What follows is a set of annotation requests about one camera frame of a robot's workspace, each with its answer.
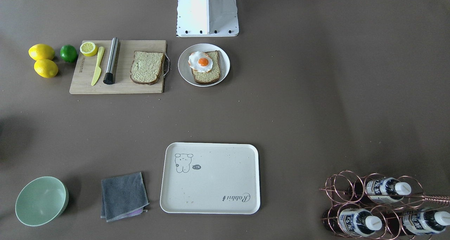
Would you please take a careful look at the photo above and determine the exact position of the bread slice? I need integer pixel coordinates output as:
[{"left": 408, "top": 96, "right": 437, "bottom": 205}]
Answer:
[
  {"left": 130, "top": 51, "right": 166, "bottom": 85},
  {"left": 191, "top": 51, "right": 220, "bottom": 85}
]

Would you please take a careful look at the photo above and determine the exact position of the fried egg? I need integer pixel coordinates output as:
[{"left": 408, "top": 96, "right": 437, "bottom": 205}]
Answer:
[{"left": 188, "top": 51, "right": 213, "bottom": 72}]

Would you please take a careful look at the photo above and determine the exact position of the cream rabbit tray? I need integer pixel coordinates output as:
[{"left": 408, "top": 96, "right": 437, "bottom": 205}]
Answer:
[{"left": 160, "top": 142, "right": 261, "bottom": 215}]

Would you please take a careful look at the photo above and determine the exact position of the white round plate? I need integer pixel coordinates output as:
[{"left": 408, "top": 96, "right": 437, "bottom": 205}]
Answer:
[{"left": 178, "top": 43, "right": 230, "bottom": 87}]

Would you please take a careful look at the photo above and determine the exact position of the steel muddler black tip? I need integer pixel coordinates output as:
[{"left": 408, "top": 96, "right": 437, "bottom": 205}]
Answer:
[{"left": 103, "top": 37, "right": 120, "bottom": 85}]

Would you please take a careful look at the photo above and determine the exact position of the grey folded cloth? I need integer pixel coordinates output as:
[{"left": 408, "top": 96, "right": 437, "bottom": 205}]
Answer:
[{"left": 100, "top": 171, "right": 149, "bottom": 222}]

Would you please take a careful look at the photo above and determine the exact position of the yellow plastic knife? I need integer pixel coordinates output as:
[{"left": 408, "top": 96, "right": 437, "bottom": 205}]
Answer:
[{"left": 91, "top": 46, "right": 105, "bottom": 86}]

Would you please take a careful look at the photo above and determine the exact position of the bamboo cutting board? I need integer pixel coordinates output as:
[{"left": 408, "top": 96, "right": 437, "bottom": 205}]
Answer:
[{"left": 69, "top": 40, "right": 167, "bottom": 95}]

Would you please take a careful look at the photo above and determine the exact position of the halved lemon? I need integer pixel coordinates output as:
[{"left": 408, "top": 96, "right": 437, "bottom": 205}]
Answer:
[{"left": 80, "top": 41, "right": 98, "bottom": 57}]

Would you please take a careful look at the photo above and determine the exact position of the green lime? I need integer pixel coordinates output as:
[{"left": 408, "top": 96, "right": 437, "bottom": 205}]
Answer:
[{"left": 60, "top": 45, "right": 78, "bottom": 63}]

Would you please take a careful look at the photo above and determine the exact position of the drink bottle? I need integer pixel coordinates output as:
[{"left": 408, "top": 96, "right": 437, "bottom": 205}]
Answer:
[
  {"left": 322, "top": 208, "right": 383, "bottom": 237},
  {"left": 385, "top": 209, "right": 450, "bottom": 236},
  {"left": 347, "top": 177, "right": 412, "bottom": 205}
]

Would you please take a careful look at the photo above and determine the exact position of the drink bottle upper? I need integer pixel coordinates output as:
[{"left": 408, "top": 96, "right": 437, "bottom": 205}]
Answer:
[{"left": 347, "top": 177, "right": 412, "bottom": 205}]

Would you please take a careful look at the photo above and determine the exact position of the yellow lemon lower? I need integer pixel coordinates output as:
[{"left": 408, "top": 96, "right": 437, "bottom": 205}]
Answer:
[{"left": 34, "top": 59, "right": 58, "bottom": 78}]

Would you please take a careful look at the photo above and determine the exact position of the yellow lemon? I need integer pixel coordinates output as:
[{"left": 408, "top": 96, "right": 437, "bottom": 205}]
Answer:
[
  {"left": 28, "top": 44, "right": 55, "bottom": 61},
  {"left": 34, "top": 59, "right": 58, "bottom": 78}
]

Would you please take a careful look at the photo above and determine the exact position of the yellow lemon upper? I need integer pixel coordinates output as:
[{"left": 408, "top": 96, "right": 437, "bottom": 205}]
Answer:
[{"left": 28, "top": 44, "right": 55, "bottom": 61}]

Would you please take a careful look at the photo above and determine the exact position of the mint green bowl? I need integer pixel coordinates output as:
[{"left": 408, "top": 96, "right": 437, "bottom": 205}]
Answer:
[{"left": 15, "top": 176, "right": 69, "bottom": 227}]

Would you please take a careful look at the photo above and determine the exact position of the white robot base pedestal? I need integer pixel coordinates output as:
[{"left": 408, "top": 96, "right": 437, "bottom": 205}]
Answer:
[{"left": 176, "top": 0, "right": 239, "bottom": 37}]

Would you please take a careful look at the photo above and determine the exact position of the copper wire bottle rack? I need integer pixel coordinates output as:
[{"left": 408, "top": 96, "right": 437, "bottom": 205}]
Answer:
[{"left": 321, "top": 170, "right": 449, "bottom": 240}]

